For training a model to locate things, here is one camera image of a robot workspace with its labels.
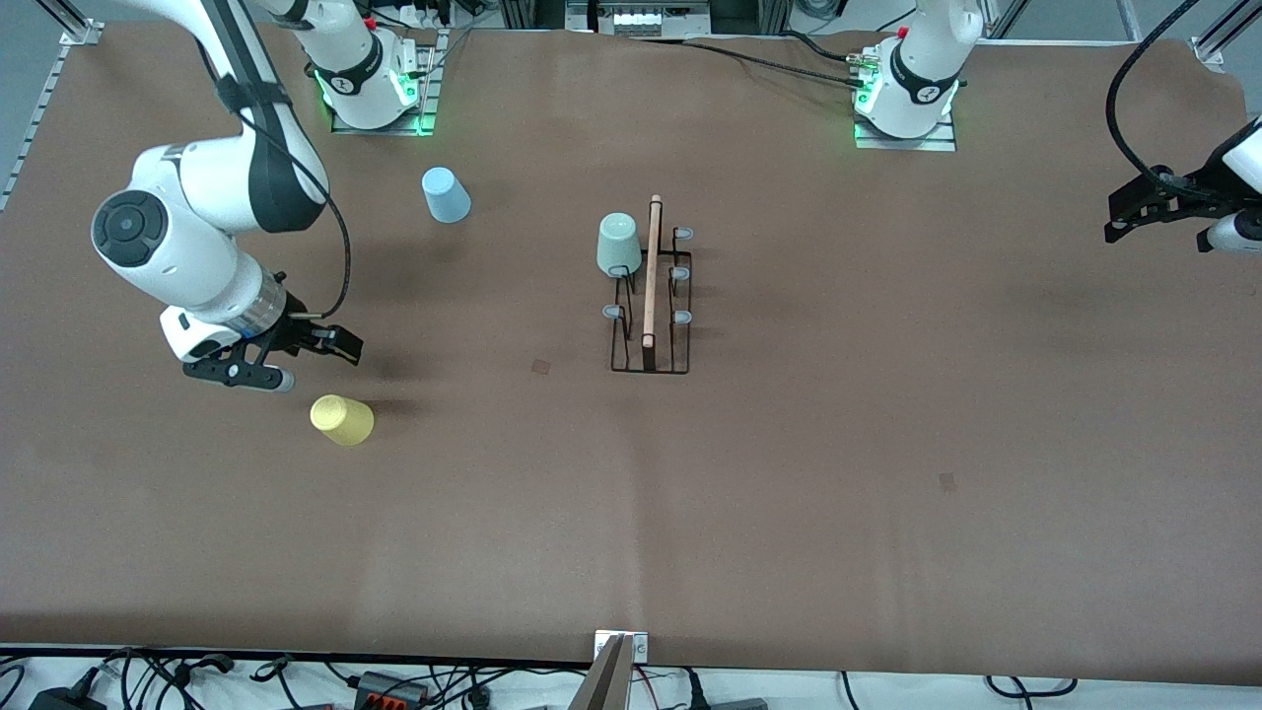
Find yellow plastic cup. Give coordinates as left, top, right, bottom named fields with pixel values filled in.
left=310, top=394, right=376, bottom=448

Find pale green plastic cup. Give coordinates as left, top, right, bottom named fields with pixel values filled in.
left=596, top=212, right=643, bottom=278

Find black wire cup holder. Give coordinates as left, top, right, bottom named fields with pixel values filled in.
left=603, top=194, right=694, bottom=375

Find light blue plastic cup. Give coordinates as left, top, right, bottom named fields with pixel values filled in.
left=421, top=166, right=472, bottom=225

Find black box orange connectors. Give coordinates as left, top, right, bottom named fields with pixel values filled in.
left=353, top=671, right=432, bottom=708

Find black power adapter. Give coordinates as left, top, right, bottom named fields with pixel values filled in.
left=28, top=684, right=110, bottom=710

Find grey control box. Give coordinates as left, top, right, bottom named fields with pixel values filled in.
left=566, top=0, right=712, bottom=41

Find black plug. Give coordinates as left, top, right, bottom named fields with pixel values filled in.
left=680, top=671, right=770, bottom=710

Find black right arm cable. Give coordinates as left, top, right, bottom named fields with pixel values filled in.
left=192, top=30, right=354, bottom=320

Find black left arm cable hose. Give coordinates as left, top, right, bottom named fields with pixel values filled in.
left=1104, top=0, right=1200, bottom=181

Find aluminium frame profile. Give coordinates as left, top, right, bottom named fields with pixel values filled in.
left=37, top=0, right=105, bottom=48
left=1191, top=0, right=1262, bottom=71

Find perforated metal edge rail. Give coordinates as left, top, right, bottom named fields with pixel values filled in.
left=0, top=44, right=76, bottom=214

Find thick black table cable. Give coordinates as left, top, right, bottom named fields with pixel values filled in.
left=782, top=31, right=867, bottom=64

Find thin black table cable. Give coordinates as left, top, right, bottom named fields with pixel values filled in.
left=631, top=36, right=861, bottom=90

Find silver corner bracket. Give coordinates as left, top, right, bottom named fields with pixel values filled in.
left=595, top=631, right=650, bottom=664

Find aluminium profile post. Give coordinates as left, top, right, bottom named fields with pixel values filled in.
left=569, top=636, right=633, bottom=710

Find black looped floor cable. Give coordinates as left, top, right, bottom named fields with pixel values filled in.
left=986, top=674, right=1078, bottom=700

